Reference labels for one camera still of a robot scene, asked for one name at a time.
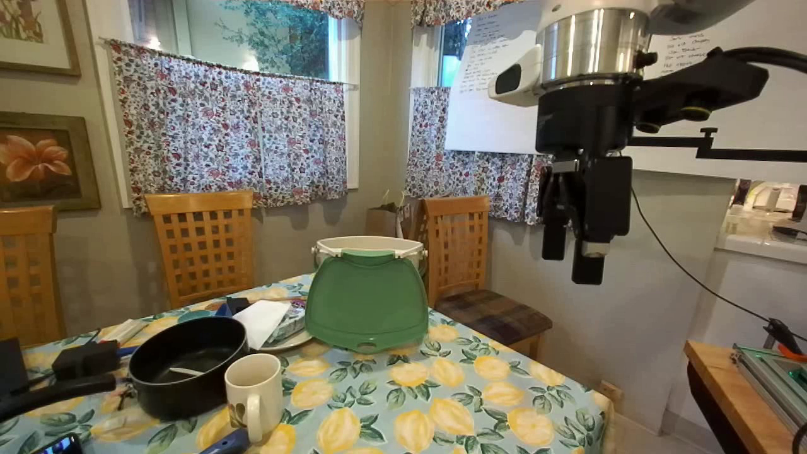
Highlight right wooden cushioned chair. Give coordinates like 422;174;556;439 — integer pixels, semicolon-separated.
422;198;553;359

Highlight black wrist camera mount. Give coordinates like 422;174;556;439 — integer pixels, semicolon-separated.
628;49;807;165

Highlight left wooden lattice chair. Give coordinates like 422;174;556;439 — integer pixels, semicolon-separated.
0;208;66;345

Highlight blue handled utensil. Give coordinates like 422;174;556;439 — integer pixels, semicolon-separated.
199;429;250;454

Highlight green and white container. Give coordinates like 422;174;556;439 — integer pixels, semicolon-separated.
306;234;429;353

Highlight right floral curtain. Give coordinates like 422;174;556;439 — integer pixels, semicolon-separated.
403;88;546;224

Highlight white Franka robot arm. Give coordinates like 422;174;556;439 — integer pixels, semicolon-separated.
487;0;765;285

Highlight left floral curtain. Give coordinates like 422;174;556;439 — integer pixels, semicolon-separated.
107;40;348;216

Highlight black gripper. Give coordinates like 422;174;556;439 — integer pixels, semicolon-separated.
535;83;634;285

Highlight flower painting in frame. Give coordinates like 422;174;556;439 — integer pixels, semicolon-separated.
0;112;102;212

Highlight middle wooden lattice chair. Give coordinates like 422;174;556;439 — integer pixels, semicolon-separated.
146;192;256;309

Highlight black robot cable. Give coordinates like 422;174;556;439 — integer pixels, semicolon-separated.
628;184;807;345

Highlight floral curtain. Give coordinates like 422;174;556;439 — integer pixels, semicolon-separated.
107;40;348;216
403;88;546;224

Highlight wooden side table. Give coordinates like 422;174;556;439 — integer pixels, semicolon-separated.
685;342;807;454

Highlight white paper sheet on window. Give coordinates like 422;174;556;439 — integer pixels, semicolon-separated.
445;0;542;155

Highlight white ceramic mug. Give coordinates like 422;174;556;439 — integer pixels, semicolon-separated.
226;353;285;445

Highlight black phone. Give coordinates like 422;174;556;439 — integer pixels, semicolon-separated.
34;434;83;454

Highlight lemon print tablecloth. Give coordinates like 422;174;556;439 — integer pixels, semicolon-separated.
0;313;610;454

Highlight black frying pan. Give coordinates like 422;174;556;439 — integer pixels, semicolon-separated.
0;319;248;422

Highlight upper framed picture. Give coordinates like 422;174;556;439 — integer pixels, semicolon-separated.
0;0;82;79

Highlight wooden lattice chair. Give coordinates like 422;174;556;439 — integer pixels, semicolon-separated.
0;208;66;345
146;192;256;309

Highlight white plate with papers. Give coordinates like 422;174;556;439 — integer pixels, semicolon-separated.
237;301;310;353

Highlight black power adapter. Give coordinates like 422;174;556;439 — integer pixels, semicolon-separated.
54;342;122;382

